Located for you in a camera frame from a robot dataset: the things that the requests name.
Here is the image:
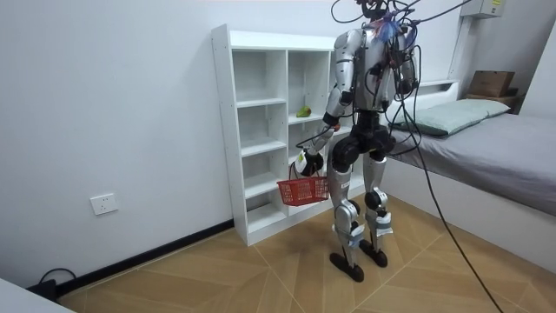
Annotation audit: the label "grey bed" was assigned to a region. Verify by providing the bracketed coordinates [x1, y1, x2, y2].
[381, 79, 556, 276]

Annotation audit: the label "cable bundle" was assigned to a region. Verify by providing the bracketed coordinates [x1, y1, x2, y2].
[329, 0, 475, 25]

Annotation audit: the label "brown cardboard box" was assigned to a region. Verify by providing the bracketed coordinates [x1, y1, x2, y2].
[468, 70, 516, 99]

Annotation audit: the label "red plastic basket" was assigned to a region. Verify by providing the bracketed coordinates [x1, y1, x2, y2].
[276, 163, 330, 207]

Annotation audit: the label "light green pillow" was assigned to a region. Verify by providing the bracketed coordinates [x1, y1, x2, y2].
[389, 98, 512, 138]

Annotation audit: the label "white wall socket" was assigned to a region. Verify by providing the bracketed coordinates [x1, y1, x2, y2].
[89, 193, 120, 216]

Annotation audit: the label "white wall box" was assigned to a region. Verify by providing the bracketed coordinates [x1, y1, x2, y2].
[459, 0, 507, 20]

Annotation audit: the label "robot legs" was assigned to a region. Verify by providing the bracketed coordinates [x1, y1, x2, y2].
[325, 111, 397, 283]

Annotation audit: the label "white shelf unit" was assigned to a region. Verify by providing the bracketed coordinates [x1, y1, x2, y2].
[210, 23, 367, 247]

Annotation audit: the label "white wall cable duct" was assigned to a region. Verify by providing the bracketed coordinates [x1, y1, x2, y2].
[447, 16, 474, 84]

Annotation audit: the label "robot body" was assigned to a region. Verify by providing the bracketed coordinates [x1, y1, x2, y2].
[332, 0, 422, 131]

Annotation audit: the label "black floor cable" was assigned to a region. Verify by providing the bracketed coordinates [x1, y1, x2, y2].
[399, 102, 506, 313]

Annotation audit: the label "white desk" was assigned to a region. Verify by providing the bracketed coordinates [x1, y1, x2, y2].
[0, 277, 76, 313]

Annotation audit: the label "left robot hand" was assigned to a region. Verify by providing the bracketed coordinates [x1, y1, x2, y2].
[293, 148, 325, 178]

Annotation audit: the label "black power adapter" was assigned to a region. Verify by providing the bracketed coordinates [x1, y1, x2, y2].
[25, 267, 78, 302]

